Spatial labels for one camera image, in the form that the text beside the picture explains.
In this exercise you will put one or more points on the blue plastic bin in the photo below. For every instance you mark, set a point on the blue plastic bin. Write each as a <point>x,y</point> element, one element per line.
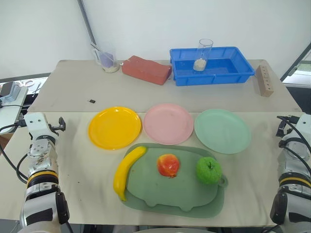
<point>218,75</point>

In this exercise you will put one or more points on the tall clear glass with grains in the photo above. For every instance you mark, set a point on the tall clear glass with grains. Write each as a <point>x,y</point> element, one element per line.
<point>202,55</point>

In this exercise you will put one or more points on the wooden block with holes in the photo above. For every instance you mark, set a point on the wooden block with holes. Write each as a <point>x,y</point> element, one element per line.
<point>264,81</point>

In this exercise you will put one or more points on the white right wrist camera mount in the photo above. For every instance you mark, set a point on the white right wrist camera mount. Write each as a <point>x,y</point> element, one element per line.
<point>305,124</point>

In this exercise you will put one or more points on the pink plastic plate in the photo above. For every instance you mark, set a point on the pink plastic plate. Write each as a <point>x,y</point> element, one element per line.
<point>168,123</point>

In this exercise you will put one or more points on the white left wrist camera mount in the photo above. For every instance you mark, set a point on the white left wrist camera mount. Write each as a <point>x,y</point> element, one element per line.
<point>36,123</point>

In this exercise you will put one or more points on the green animal-shaped cutting board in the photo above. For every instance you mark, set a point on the green animal-shaped cutting board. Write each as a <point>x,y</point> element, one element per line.
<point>145,179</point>

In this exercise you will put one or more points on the red brick-shaped block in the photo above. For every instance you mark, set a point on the red brick-shaped block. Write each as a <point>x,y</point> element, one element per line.
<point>143,70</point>

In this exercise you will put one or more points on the white side table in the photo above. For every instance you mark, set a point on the white side table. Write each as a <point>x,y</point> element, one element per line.
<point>8,116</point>

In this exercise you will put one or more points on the mint green plastic plate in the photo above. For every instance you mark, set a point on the mint green plastic plate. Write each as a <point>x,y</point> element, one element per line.
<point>222,131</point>

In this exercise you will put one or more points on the black slanted pole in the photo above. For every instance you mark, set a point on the black slanted pole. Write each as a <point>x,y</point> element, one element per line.
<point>295,61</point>

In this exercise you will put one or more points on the clear measuring cup with grains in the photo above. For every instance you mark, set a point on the clear measuring cup with grains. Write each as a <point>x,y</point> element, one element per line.
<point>109,60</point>

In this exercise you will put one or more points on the red apple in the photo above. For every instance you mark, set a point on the red apple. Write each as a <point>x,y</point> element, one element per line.
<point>168,166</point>

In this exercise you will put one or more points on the yellow plastic plate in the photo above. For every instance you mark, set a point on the yellow plastic plate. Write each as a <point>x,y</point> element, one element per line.
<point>114,128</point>

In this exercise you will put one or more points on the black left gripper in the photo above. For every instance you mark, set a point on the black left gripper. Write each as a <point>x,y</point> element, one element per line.
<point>60,124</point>

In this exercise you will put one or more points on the yellow banana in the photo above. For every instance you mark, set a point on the yellow banana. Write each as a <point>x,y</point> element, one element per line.
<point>124,170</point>

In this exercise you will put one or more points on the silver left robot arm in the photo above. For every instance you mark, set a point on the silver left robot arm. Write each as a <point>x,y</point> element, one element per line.
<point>41,155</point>

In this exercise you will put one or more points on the small black chip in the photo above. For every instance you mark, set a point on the small black chip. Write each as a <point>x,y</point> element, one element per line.
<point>92,101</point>

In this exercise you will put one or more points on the dark green silicone mat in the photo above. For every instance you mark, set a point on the dark green silicone mat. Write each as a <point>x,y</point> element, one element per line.
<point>213,208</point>

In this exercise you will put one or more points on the grey metal pole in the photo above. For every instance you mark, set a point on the grey metal pole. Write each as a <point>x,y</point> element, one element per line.
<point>86,18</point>

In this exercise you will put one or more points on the purple scoop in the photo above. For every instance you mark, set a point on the purple scoop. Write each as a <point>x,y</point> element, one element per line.
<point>106,59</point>

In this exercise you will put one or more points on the green apple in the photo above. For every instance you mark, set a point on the green apple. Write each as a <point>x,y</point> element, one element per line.
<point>209,170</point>

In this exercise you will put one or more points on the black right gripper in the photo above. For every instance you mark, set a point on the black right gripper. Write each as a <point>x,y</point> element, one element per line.
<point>283,129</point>

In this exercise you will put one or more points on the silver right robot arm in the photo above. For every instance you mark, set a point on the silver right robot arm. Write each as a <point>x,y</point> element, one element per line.
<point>294,151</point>

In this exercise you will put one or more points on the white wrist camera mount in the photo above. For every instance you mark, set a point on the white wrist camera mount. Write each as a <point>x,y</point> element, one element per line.
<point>36,123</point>
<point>305,124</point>

